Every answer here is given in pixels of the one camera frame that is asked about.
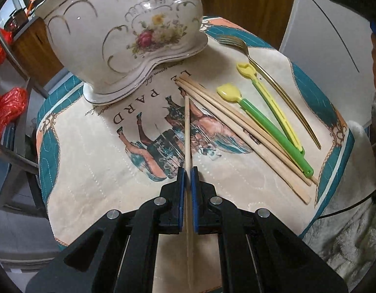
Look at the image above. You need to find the wooden counter side panel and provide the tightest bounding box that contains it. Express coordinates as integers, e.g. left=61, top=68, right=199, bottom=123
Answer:
left=199, top=0, right=295, bottom=49

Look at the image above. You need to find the steel shelf rack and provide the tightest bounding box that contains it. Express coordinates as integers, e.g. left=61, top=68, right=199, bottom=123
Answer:
left=0, top=18, right=51, bottom=217

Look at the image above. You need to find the white fleece garment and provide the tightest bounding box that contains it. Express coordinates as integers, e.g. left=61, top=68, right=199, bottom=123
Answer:
left=304, top=92, right=376, bottom=281

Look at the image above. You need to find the wooden chopstick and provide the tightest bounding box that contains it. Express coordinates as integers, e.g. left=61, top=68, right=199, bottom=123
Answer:
left=175, top=79, right=311, bottom=205
left=178, top=76, right=319, bottom=186
left=184, top=95, right=195, bottom=289
left=182, top=85, right=312, bottom=187

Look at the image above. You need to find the wooden base cabinet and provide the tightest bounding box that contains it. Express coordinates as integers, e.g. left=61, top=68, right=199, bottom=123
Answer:
left=11, top=17, right=66, bottom=78

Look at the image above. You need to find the green-handled yellow plastic utensil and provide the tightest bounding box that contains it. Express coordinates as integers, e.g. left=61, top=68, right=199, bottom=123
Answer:
left=216, top=83, right=315, bottom=177

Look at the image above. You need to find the printed quilted table mat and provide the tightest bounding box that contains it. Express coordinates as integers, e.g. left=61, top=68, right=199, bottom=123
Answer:
left=36, top=15, right=355, bottom=293

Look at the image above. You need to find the gold metal fork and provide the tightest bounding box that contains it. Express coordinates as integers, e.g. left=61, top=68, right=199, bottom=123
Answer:
left=217, top=35, right=322, bottom=150

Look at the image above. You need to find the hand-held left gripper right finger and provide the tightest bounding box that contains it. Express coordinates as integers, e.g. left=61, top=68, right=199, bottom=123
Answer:
left=190, top=166, right=349, bottom=293

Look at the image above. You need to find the floral ceramic utensil holder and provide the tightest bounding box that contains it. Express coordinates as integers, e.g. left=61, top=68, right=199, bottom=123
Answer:
left=33, top=0, right=208, bottom=106

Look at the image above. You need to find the black cable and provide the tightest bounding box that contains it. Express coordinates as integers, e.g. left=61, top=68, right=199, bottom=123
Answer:
left=318, top=186, right=376, bottom=219
left=310, top=0, right=360, bottom=73

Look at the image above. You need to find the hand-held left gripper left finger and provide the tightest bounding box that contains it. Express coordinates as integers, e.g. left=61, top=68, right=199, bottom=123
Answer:
left=25, top=167, right=186, bottom=293

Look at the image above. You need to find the red plastic bag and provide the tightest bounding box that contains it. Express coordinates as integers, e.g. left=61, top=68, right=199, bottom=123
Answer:
left=0, top=27, right=14, bottom=64
left=0, top=87, right=26, bottom=141

